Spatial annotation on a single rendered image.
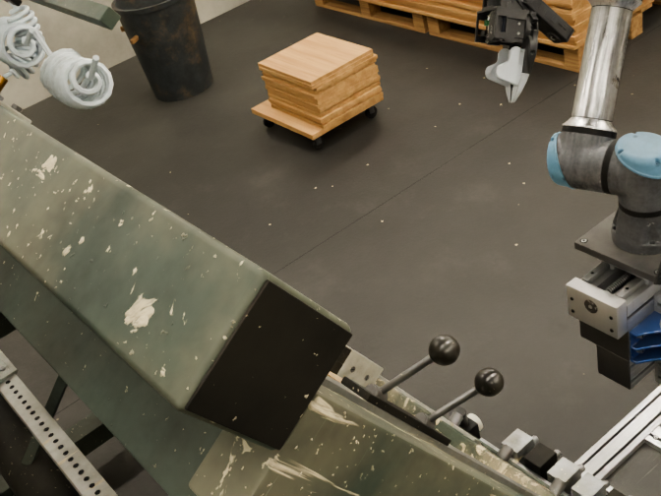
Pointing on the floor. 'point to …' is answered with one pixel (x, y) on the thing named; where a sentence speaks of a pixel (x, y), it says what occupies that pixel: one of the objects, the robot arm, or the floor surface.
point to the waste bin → (167, 45)
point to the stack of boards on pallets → (437, 18)
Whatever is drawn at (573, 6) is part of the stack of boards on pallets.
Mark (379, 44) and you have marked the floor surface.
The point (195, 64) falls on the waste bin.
